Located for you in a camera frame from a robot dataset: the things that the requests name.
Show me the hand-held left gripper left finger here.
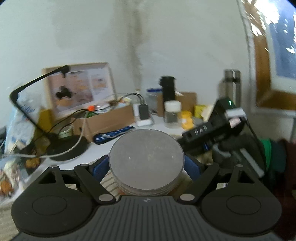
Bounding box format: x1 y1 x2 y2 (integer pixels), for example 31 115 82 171
37 156 116 205

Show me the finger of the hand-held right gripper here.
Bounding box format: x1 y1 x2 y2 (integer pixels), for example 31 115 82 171
178 138 213 156

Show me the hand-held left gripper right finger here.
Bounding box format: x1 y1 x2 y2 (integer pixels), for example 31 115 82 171
177 154 258 205

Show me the clear jar with red label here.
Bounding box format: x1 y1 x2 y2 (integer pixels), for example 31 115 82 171
109 129 185 197

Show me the clear container with blue lid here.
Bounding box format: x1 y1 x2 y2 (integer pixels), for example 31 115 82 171
146 88 162 113

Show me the striped beige towel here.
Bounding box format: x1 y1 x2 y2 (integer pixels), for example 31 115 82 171
62 171 232 200

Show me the yellow-green cup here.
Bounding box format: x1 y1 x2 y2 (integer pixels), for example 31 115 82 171
194 105 208 120

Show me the yellow duck toy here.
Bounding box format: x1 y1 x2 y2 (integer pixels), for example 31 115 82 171
180 111 193 130

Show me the blue patterned remote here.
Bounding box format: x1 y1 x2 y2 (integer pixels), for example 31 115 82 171
94 126 136 144

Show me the glass jar with white lid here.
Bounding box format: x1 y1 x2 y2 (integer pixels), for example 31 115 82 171
164 101 181 129

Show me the black articulated desk stand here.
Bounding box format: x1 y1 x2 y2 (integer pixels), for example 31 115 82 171
9 65 89 162

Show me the small cardboard box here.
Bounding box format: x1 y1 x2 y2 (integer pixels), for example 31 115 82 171
157 92 197 116

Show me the large cardboard box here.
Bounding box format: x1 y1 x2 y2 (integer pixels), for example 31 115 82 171
72 105 136 142

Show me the grey metal bottle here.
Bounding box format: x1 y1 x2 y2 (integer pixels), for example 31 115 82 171
219 69 241 105

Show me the green cup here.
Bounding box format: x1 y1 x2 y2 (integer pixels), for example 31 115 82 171
58 126 74 139

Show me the white power strip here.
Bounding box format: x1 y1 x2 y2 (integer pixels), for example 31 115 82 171
133 103 155 127

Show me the green cloth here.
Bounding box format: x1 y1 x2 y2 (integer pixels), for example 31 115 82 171
261 138 273 172

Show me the black thermos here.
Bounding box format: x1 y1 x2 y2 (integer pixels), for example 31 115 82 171
159 76 177 107

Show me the wooden framed window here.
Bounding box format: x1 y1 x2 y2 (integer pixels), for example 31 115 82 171
236 0 296 116

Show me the white and blue plastic pack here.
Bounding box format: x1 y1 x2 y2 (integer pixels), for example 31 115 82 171
5 93 38 153

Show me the white cable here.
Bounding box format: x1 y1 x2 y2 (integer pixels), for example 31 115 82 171
0 116 88 159

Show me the black cable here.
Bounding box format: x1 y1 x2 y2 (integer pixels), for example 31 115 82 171
33 93 146 142

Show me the wooden photo frame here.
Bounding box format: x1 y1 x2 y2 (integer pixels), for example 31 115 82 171
42 62 117 120

